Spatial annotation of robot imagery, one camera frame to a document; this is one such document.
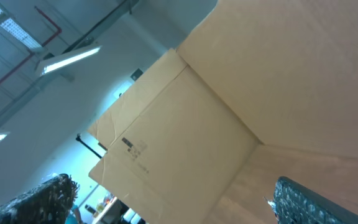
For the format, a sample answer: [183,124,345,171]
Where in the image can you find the cardboard box wall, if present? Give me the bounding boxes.
[89,0,358,223]

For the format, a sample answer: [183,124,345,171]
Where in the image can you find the red ceiling pipe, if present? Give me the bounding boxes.
[0,5,63,101]

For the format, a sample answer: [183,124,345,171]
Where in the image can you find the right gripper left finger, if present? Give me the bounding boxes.
[0,174,79,224]

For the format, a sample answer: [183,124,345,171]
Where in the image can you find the ceiling grid light panel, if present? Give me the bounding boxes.
[0,5,43,52]

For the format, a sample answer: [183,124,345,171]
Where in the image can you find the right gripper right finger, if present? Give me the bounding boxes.
[265,176,358,224]

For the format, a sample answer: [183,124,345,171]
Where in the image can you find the ceiling fluorescent light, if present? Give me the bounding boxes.
[35,45,102,77]

